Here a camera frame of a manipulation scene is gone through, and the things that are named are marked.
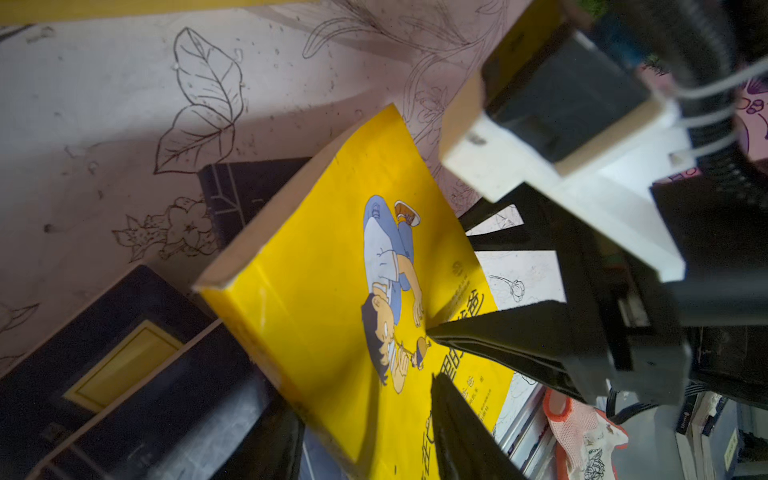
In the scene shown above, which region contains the yellow cartoon book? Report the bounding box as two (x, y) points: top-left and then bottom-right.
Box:
(195, 105), (513, 479)

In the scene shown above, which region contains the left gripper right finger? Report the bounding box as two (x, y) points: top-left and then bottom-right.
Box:
(431, 373), (525, 480)

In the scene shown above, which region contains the dark blue book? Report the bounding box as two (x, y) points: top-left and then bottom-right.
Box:
(1, 265), (211, 479)
(30, 324), (280, 479)
(197, 157), (310, 250)

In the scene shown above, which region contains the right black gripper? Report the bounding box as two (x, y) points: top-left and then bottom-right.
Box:
(427, 176), (767, 408)

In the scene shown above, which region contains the patterned red white glove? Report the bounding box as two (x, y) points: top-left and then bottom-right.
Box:
(542, 389), (629, 480)

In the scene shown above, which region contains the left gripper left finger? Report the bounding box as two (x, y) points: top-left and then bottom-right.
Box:
(212, 397), (305, 480)

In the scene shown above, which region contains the yellow pink blue bookshelf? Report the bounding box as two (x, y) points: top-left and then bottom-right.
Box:
(1, 0), (286, 27)

